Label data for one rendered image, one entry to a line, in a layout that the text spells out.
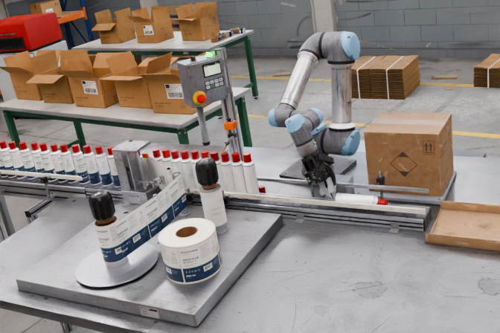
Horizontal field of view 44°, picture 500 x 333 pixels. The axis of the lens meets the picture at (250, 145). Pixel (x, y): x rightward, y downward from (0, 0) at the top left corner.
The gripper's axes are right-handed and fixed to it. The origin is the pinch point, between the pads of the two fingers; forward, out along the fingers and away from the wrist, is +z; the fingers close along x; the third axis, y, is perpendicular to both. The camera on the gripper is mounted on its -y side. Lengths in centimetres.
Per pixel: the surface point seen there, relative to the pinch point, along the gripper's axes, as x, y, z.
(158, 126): -163, -111, -41
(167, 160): -68, 2, -37
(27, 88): -316, -157, -112
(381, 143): 19.5, -19.1, -8.4
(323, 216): -4.9, 6.0, 5.8
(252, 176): -30.0, 1.7, -17.7
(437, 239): 37.9, 13.6, 21.8
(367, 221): 12.3, 6.0, 12.1
